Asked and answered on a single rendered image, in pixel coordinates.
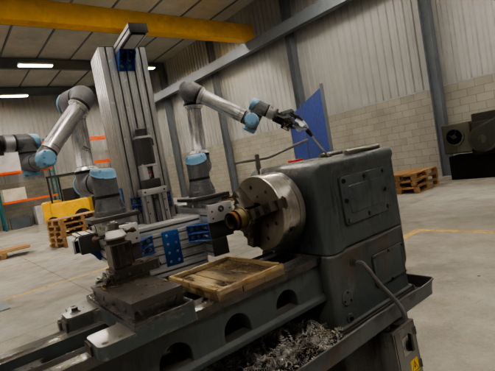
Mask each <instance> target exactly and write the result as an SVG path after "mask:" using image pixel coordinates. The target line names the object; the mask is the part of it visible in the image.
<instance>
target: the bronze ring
mask: <svg viewBox="0 0 495 371"><path fill-rule="evenodd" d="M247 211H248V209H244V208H242V207H238V208H237V209H236V210H232V211H231V212H229V213H227V214H226V215H225V225H226V227H227V228H228V229H229V230H230V231H235V230H245V229H248V227H249V225H250V223H251V222H252V219H251V220H250V217H249V215H248V212H247Z"/></svg>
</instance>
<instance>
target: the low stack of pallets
mask: <svg viewBox="0 0 495 371"><path fill-rule="evenodd" d="M436 167H437V166H431V167H427V168H425V167H424V168H417V169H404V170H401V171H399V172H394V179H395V184H396V191H397V192H398V193H397V194H403V193H406V192H408V191H411V190H413V189H414V193H415V194H417V193H421V192H422V191H425V190H427V189H429V188H432V187H434V186H436V185H439V184H440V183H439V180H438V169H437V168H436ZM429 169H431V171H432V172H430V173H428V171H427V170H429ZM431 175H432V178H431V179H428V177H429V176H431ZM432 181H433V185H430V186H429V183H431V182H432ZM421 186H423V189H421V190H420V188H419V187H421ZM404 190H405V191H404Z"/></svg>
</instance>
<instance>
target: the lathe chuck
mask: <svg viewBox="0 0 495 371"><path fill-rule="evenodd" d="M239 187H240V188H241V189H242V190H243V191H244V192H245V193H246V195H247V196H248V197H249V198H250V200H251V201H252V202H253V203H259V206H260V205H264V204H266V203H268V202H272V201H275V200H277V199H280V198H281V197H283V198H284V200H285V203H286V205H287V209H285V208H282V209H280V210H277V211H274V212H272V213H269V214H267V215H266V216H262V217H259V218H256V219H255V220H257V219H263V220H264V223H262V224H261V250H272V249H274V248H276V247H280V246H282V245H285V244H288V243H290V242H291V241H292V240H293V239H294V238H295V236H296V235H297V233H298V229H299V227H300V221H301V213H300V208H299V204H298V200H297V197H296V195H295V192H294V191H293V190H292V188H291V186H290V185H289V183H288V182H287V181H286V180H285V179H284V178H282V177H280V176H279V175H277V174H273V173H265V174H261V175H255V176H251V177H247V178H245V179H244V180H243V181H242V182H241V183H240V185H239ZM253 220H254V219H253ZM291 227H294V230H293V232H292V233H290V234H288V232H289V229H290V228H291Z"/></svg>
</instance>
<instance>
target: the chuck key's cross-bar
mask: <svg viewBox="0 0 495 371"><path fill-rule="evenodd" d="M307 141H308V138H307V139H305V140H303V141H300V142H298V143H296V144H293V145H292V146H289V147H287V148H285V149H282V150H281V151H278V152H276V153H274V154H272V155H269V156H267V157H263V158H259V160H267V159H270V158H272V157H274V156H276V155H279V154H281V153H282V152H286V151H287V150H289V149H292V148H294V147H296V146H298V145H300V144H303V143H305V142H307ZM253 161H256V160H255V158H254V159H249V160H241V161H236V162H234V165H235V164H240V163H249V162H253Z"/></svg>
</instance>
